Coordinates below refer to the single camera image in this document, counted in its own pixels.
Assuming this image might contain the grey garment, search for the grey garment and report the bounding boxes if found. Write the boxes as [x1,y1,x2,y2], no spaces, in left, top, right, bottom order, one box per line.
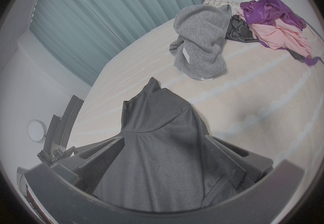
[169,4,233,82]

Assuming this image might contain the black T-shirt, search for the black T-shirt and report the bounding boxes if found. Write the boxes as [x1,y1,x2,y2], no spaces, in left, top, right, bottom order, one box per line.
[92,77,256,213]

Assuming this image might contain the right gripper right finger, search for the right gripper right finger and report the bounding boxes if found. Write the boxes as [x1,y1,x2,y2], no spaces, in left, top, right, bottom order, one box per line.
[204,134,274,190]

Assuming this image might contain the round white mirror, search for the round white mirror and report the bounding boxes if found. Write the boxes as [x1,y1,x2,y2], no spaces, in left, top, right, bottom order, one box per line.
[26,119,46,143]

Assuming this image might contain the pile of clothes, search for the pile of clothes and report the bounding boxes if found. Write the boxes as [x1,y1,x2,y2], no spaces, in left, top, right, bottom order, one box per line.
[225,0,324,66]

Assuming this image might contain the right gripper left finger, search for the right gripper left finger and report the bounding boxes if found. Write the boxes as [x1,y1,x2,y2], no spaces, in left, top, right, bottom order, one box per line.
[51,136,125,188]

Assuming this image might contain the bed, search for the bed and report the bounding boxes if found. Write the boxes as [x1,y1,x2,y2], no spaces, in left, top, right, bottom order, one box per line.
[65,0,324,193]

